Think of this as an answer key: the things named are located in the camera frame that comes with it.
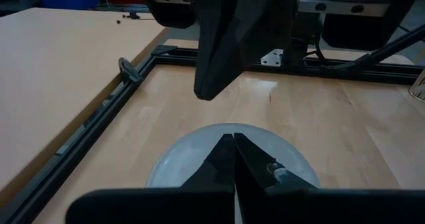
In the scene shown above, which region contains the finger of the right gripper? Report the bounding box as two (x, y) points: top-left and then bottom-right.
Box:
(212, 0), (296, 98)
(193, 0), (242, 101)

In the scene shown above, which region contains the black desk clamp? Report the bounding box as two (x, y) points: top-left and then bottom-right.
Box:
(118, 56), (142, 84)

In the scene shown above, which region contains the silver corner bracket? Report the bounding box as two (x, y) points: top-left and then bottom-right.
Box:
(260, 49), (284, 66)

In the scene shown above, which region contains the light wood desk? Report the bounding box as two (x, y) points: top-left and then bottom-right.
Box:
(0, 7), (173, 198)

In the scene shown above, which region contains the white flood lightbulb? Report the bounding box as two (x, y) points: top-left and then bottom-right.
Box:
(145, 123), (321, 189)

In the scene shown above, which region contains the black hex key with screws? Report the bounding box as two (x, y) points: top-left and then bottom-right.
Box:
(115, 12), (141, 25)

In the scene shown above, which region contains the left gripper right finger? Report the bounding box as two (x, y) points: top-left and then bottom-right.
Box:
(234, 132), (425, 224)

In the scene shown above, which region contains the black aluminium table frame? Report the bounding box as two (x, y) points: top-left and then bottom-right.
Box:
(0, 24), (425, 224)

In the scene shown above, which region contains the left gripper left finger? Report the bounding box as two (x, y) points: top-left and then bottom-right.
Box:
(65, 133), (237, 224)

